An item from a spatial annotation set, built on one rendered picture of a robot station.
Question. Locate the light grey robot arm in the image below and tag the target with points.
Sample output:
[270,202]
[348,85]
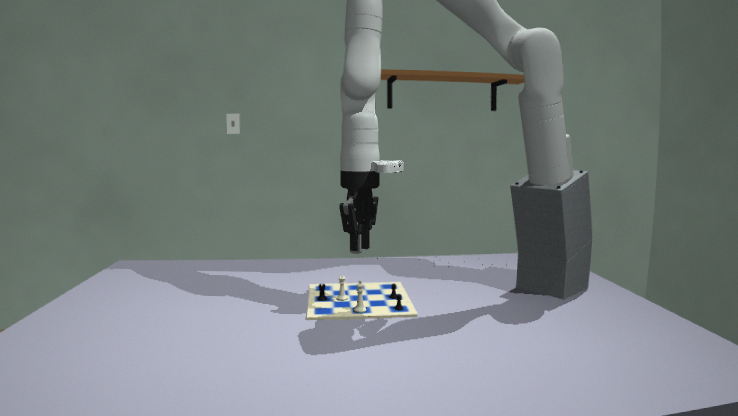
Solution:
[547,146]

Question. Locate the blue and cream chessboard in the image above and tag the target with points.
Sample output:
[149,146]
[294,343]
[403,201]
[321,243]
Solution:
[375,299]

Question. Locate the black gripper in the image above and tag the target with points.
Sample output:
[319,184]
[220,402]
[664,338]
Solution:
[361,207]

